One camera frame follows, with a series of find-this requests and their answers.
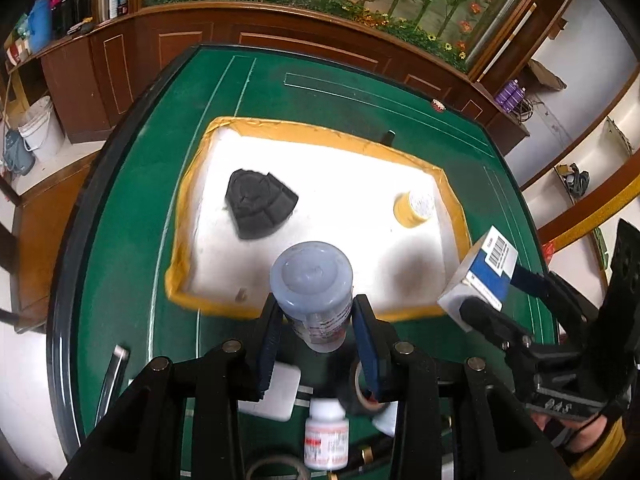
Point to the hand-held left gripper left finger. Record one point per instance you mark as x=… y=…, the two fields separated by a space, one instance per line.
x=267 y=345

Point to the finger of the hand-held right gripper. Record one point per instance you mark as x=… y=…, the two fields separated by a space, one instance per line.
x=487 y=317
x=530 y=280

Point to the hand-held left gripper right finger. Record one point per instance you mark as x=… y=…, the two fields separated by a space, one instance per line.
x=367 y=350

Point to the blue and white box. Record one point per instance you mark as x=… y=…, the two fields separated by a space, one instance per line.
x=492 y=265

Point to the grey-capped clear bottle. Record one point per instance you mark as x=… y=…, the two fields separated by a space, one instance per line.
x=310 y=280

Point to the white pill bottle red label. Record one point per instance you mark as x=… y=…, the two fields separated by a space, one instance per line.
x=325 y=435

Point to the black lipstick case gold band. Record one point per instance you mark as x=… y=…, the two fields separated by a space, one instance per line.
x=372 y=452

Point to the yellow-taped white tray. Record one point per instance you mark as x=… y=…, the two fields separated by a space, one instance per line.
x=325 y=185

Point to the person's right forearm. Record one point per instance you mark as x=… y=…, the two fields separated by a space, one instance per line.
x=600 y=457

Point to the person's right hand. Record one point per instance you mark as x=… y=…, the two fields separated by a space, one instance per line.
x=580 y=435

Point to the white charger plug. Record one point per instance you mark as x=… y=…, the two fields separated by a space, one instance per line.
x=282 y=390

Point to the black tape roll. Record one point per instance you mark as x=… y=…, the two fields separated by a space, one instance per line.
x=260 y=462
x=354 y=400

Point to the yellow tape roll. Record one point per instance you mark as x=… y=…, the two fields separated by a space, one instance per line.
x=412 y=210

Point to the black ribbed fan-shaped block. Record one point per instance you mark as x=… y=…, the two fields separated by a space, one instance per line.
x=257 y=205

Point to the flat metal bar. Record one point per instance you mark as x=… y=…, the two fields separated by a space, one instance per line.
x=116 y=365

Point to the purple bottles pack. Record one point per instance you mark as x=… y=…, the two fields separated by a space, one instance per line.
x=511 y=96

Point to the small red and white chip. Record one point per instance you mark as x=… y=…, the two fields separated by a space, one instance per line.
x=439 y=105

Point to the cardboard box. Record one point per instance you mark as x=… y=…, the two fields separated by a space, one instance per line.
x=547 y=76

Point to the white plastic bucket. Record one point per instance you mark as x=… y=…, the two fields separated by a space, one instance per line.
x=42 y=130

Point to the blue cloth bag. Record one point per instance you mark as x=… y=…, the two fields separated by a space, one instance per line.
x=17 y=155

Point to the curved wooden cabinet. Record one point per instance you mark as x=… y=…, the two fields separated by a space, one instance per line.
x=200 y=35

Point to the steel thermos flask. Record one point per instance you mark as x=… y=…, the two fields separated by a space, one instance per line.
x=103 y=6

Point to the blue thermos jug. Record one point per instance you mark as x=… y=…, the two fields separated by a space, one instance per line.
x=39 y=25

